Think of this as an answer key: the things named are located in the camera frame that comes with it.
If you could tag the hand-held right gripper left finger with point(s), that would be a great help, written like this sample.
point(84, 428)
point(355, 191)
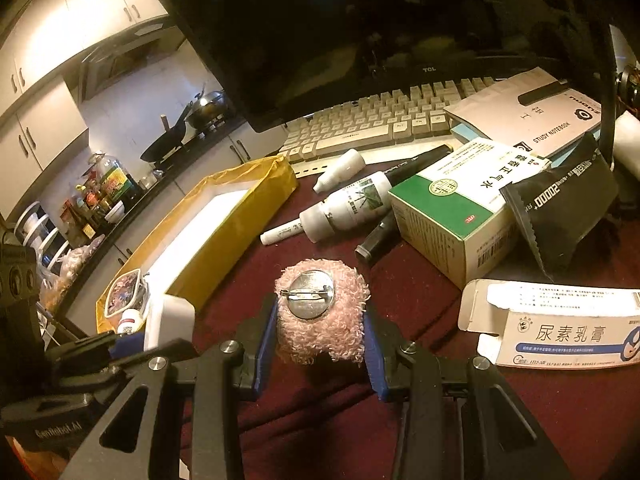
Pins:
point(264, 355)

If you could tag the steel cooking pot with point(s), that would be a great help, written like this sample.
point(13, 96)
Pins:
point(207, 107)

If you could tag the upper kitchen cabinets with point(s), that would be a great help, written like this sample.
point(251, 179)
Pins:
point(65, 25)

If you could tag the small white dropper bottle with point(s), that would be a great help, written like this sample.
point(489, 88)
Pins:
point(340, 169)

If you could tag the blue notebook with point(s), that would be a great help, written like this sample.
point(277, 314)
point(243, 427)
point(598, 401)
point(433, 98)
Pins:
point(467, 133)

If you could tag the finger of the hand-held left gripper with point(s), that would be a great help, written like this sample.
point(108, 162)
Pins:
point(125, 347)

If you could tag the large glass jar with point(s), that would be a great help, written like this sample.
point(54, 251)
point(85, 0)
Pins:
point(114, 177)

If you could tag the white spray bottle green label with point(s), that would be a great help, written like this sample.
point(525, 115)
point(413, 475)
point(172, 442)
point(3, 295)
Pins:
point(350, 205)

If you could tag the beige keyboard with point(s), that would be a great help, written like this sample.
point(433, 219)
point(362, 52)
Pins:
point(370, 120)

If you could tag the white ointment carton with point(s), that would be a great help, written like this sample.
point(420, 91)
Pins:
point(560, 330)

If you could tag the black wok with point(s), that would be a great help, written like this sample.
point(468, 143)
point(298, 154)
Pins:
point(165, 142)

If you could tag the short black marker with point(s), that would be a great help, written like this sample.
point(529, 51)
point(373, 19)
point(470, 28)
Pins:
point(377, 242)

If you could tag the white bowl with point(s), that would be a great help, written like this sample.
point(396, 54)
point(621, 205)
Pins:
point(114, 211)

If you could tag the black stapler-like tool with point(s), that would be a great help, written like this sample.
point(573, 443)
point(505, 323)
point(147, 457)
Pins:
point(560, 210)

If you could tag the green white medicine box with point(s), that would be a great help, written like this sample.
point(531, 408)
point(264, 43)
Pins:
point(450, 210)

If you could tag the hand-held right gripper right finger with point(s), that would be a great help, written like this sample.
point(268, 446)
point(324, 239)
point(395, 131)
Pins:
point(376, 365)

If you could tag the small white box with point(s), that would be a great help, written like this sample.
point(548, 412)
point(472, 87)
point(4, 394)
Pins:
point(170, 320)

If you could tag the white dish rack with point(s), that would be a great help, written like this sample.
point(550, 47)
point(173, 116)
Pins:
point(40, 232)

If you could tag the yellow cardboard box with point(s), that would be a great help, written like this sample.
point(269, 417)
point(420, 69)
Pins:
point(220, 240)

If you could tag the clear packet with cartoon figures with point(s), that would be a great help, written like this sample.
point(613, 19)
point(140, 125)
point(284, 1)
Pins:
point(125, 292)

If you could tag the pink fuzzy pin badge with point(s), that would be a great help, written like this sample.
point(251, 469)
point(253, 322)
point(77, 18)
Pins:
point(320, 325)

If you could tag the small white red bottle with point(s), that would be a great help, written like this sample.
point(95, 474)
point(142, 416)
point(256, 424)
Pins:
point(131, 321)

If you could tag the black marker pen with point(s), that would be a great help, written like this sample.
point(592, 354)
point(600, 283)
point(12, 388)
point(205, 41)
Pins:
point(425, 162)

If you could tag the range hood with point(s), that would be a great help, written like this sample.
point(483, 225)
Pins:
point(120, 60)

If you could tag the black computer monitor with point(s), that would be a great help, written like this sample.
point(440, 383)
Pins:
point(350, 25)

